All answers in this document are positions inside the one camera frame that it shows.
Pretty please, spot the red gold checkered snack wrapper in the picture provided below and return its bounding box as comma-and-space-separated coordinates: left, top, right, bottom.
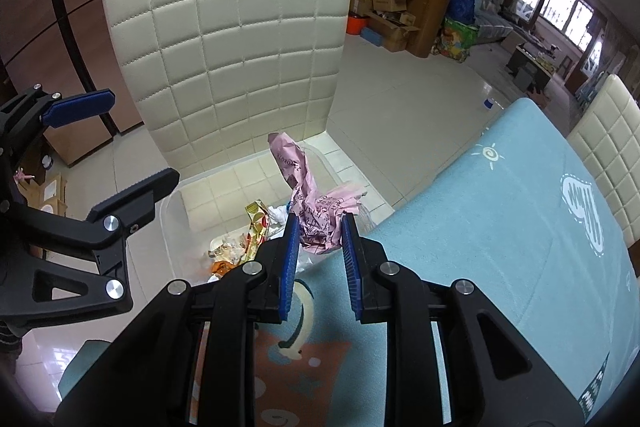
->
244, 199, 273, 248

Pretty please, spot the patterned sofa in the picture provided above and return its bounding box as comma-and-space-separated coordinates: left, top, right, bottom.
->
452, 0, 521, 42

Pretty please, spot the pile of cardboard boxes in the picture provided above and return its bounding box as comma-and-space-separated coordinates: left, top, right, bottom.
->
350, 0, 421, 52

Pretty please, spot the pink printed wrapper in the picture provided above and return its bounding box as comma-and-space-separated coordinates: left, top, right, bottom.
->
267, 132, 366, 256

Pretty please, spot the green printed bag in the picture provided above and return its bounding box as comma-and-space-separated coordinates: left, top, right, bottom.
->
431, 17, 480, 64

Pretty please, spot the clear plastic bin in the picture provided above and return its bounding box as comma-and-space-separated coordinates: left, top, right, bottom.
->
159, 142, 396, 288

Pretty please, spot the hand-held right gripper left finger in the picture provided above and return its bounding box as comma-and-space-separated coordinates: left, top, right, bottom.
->
54, 213, 302, 427

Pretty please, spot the cream quilted leather chair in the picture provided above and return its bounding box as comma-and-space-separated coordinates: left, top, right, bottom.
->
566, 74, 640, 278
100, 0, 355, 208

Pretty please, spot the blue bag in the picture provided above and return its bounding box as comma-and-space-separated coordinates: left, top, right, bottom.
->
446, 0, 476, 24

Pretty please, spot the teal printed tablecloth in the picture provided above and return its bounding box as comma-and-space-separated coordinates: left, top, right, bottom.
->
57, 98, 640, 427

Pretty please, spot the low coffee table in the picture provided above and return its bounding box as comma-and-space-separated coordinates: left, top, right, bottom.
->
505, 43, 556, 92

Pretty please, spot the crumpled gold white wrapper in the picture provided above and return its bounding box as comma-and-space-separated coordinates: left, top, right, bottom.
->
207, 232, 261, 265

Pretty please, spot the wooden wardrobe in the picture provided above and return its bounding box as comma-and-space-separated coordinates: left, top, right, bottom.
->
0, 0, 146, 168

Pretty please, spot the barred window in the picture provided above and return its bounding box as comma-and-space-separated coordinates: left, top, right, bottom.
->
520, 0, 608, 52

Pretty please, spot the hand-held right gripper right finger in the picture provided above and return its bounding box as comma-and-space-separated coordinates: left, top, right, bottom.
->
341, 213, 586, 427

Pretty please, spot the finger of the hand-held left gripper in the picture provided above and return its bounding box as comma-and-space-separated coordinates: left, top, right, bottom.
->
0, 168, 181, 325
0, 84, 116, 188

